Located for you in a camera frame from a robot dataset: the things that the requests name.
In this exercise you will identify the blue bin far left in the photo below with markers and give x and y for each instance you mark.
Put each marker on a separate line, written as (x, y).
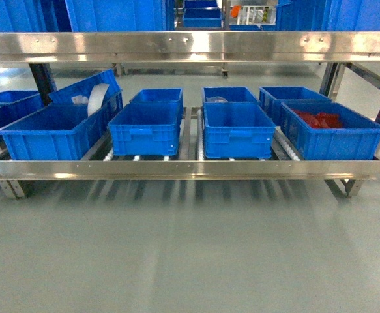
(59, 131)

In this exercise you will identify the tilted blue bin rear left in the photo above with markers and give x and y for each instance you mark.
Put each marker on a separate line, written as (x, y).
(84, 88)

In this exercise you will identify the white plastic strip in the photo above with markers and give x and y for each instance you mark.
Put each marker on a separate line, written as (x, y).
(96, 98)

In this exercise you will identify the red parts in bin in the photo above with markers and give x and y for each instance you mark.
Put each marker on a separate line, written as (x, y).
(321, 120)

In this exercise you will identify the blue bin on side rack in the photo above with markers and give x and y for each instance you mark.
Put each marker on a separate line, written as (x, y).
(16, 104)

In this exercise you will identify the blue bin with red parts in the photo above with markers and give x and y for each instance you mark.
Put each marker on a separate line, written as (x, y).
(354, 138)

